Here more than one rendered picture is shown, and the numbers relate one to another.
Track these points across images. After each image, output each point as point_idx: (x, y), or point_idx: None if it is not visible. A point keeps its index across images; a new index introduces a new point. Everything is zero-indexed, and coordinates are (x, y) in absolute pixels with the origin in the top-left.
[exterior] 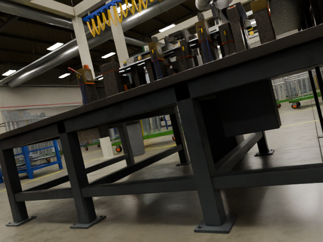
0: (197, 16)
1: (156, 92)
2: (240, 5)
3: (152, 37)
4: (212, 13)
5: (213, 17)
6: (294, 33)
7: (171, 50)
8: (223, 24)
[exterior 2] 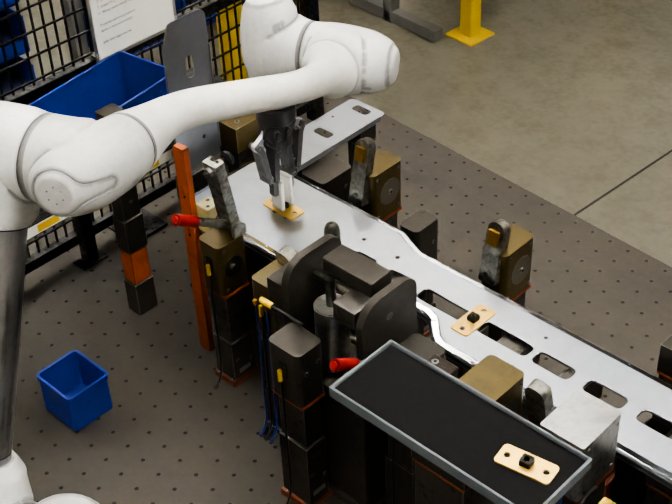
0: (375, 146)
1: None
2: (341, 107)
3: (507, 222)
4: (301, 150)
5: (300, 164)
6: (400, 122)
7: (437, 277)
8: (340, 160)
